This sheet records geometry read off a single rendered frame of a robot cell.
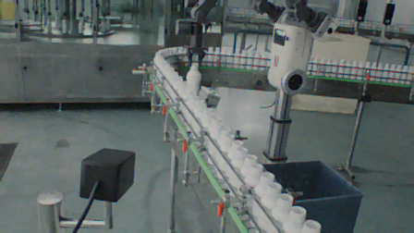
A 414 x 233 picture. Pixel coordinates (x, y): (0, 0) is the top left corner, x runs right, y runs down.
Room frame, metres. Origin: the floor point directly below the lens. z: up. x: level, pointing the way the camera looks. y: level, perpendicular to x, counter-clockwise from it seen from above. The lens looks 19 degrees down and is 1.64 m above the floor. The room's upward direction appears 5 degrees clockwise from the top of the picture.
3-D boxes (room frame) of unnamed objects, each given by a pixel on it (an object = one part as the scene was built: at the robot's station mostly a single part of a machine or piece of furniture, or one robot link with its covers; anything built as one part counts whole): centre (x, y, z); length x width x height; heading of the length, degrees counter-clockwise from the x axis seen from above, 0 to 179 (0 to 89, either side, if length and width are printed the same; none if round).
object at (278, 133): (2.18, -0.47, 0.74); 0.11 x 0.11 x 0.40; 18
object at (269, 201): (0.87, -0.20, 1.08); 0.06 x 0.06 x 0.17
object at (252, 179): (0.99, -0.16, 1.08); 0.06 x 0.06 x 0.17
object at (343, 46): (5.83, -1.80, 0.59); 1.10 x 0.62 x 1.18; 90
